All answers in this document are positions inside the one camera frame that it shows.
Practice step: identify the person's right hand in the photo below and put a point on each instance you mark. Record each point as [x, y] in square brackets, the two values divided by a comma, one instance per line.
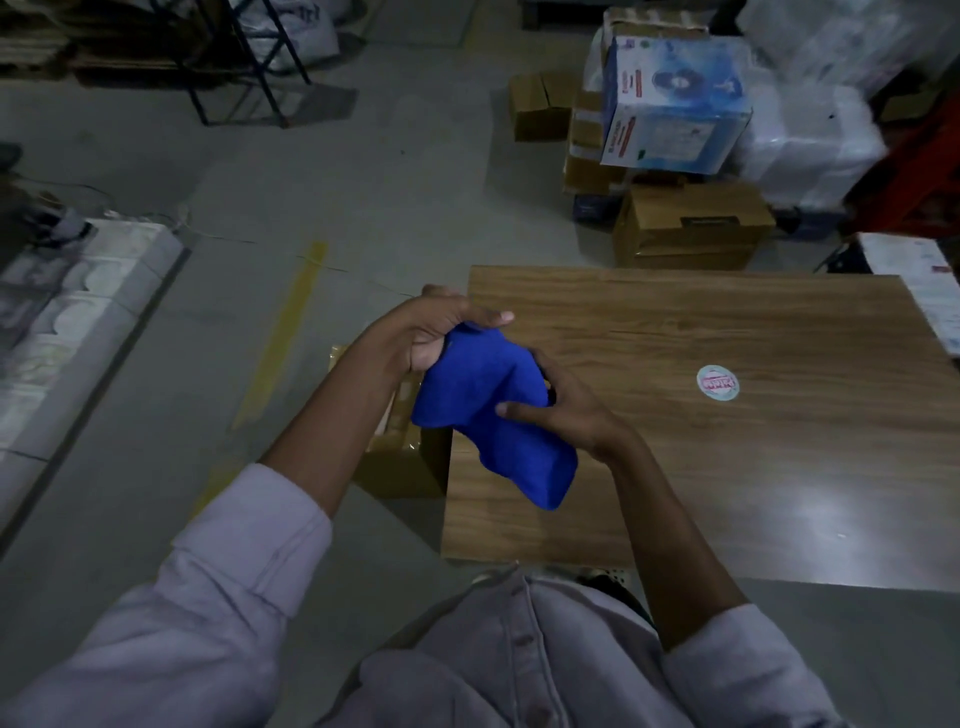
[577, 420]

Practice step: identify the person's left hand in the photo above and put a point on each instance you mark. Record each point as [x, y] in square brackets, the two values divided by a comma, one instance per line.
[420, 330]

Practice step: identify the blue cloth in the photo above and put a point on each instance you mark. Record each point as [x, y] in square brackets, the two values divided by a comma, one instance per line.
[480, 397]

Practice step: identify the round white foil lid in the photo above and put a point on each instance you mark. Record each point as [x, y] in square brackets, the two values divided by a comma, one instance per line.
[718, 383]

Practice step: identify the person's left forearm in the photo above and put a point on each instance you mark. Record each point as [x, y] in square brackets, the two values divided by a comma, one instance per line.
[330, 427]

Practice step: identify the person's right forearm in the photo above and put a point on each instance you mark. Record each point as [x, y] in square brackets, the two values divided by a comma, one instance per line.
[675, 540]

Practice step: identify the taped brown cardboard box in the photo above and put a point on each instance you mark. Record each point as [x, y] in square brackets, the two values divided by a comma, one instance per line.
[397, 469]

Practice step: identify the white perforated shoe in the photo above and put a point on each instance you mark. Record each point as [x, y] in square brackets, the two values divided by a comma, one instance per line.
[609, 579]

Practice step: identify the black trousers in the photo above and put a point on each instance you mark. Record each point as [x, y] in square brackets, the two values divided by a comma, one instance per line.
[626, 596]

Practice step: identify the dark blue small box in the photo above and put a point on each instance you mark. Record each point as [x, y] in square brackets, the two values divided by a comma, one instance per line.
[596, 208]

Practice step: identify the wooden table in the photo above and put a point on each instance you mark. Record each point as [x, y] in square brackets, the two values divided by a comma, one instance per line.
[787, 465]

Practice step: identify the small brown cardboard box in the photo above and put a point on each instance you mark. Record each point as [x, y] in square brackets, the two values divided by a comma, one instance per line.
[540, 109]
[589, 165]

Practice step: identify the black metal rack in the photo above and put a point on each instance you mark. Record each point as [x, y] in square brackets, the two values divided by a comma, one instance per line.
[259, 67]

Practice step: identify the white plastic sack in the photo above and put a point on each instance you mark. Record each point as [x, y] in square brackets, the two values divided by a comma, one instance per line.
[300, 37]

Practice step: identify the white blue printed box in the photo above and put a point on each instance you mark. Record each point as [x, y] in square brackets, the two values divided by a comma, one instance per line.
[675, 112]

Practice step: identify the black box with white label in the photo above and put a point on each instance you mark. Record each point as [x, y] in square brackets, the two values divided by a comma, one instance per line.
[907, 262]

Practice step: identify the light denim shirt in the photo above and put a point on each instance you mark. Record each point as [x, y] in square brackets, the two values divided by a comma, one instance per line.
[187, 622]

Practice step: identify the white wrapped package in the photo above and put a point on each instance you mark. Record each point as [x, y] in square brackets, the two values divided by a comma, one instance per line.
[817, 127]

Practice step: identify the red plastic item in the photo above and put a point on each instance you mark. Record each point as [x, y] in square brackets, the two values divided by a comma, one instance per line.
[915, 172]

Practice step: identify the wooden pallet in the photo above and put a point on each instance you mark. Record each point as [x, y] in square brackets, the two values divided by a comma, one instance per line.
[75, 45]

